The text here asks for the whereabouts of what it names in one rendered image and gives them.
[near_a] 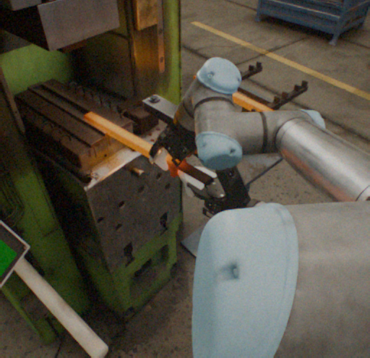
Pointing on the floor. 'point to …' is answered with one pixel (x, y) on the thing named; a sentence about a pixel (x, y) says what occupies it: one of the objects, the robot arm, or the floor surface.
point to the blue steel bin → (316, 7)
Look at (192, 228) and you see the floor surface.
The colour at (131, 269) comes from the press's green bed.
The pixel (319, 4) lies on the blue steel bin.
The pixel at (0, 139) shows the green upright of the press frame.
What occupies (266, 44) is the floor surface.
